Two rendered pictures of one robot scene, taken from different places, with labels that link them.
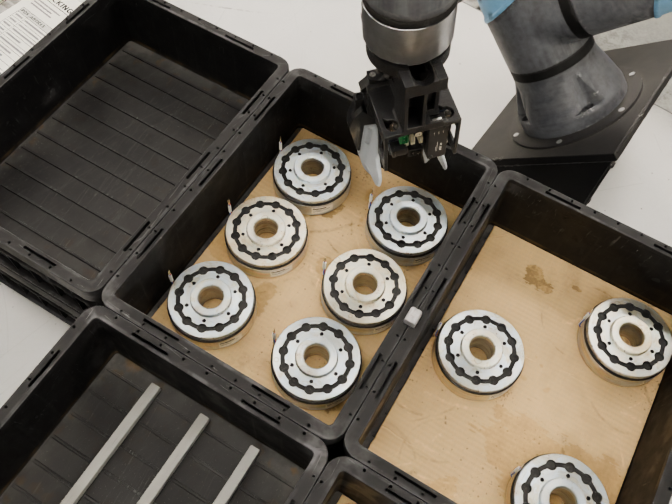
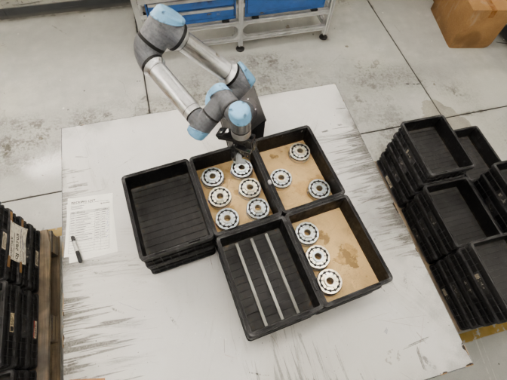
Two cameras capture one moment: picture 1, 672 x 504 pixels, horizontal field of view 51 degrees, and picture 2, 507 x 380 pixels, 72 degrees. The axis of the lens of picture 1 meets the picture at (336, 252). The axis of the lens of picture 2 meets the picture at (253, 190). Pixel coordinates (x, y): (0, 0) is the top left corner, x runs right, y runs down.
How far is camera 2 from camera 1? 0.84 m
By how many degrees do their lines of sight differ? 24
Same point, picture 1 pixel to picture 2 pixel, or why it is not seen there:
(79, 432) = (233, 266)
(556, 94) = not seen: hidden behind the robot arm
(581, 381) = (299, 167)
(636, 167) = not seen: hidden behind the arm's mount
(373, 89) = (237, 147)
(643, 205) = (268, 123)
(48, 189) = (162, 236)
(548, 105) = not seen: hidden behind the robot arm
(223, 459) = (262, 241)
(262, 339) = (242, 216)
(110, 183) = (173, 222)
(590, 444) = (312, 176)
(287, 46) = (154, 157)
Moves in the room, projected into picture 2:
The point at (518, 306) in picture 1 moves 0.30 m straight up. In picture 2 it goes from (276, 164) to (284, 125)
